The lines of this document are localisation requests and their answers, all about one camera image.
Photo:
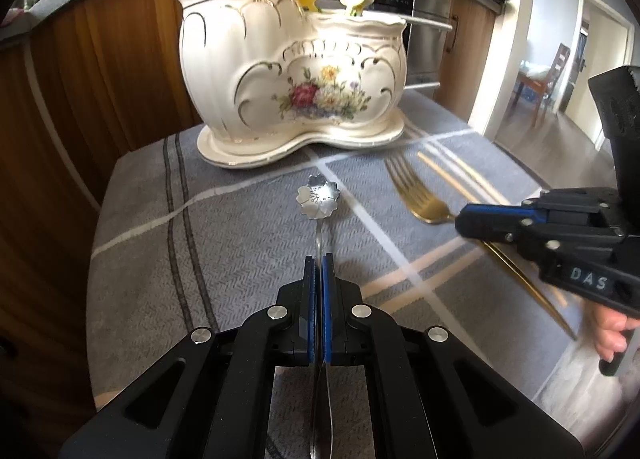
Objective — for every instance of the gold fork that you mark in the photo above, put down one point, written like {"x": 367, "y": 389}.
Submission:
{"x": 425, "y": 199}

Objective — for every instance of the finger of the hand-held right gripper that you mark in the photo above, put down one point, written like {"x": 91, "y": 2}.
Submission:
{"x": 575, "y": 204}
{"x": 480, "y": 226}

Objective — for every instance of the gold chopstick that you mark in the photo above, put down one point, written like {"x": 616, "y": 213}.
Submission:
{"x": 460, "y": 178}

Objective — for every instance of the wooden dining chair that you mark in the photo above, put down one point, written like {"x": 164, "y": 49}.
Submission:
{"x": 545, "y": 84}

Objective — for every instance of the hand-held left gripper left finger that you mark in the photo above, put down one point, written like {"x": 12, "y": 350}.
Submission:
{"x": 311, "y": 299}

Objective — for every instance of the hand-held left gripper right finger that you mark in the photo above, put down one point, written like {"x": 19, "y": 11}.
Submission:
{"x": 328, "y": 299}

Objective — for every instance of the person's right hand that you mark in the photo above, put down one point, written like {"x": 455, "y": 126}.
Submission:
{"x": 612, "y": 334}

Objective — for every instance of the cream ceramic utensil holder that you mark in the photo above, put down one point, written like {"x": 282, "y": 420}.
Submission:
{"x": 280, "y": 74}

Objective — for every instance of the grey striped tablecloth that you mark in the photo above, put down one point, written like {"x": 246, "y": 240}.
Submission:
{"x": 210, "y": 239}

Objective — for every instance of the wooden base cabinet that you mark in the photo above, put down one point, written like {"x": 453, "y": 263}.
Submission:
{"x": 100, "y": 64}

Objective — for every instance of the narrow wooden cabinet door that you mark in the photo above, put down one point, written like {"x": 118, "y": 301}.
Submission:
{"x": 470, "y": 49}

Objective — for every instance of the silver flower spoon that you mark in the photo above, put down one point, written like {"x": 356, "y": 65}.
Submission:
{"x": 317, "y": 199}

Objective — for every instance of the stainless steel oven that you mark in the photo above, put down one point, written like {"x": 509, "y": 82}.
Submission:
{"x": 425, "y": 24}

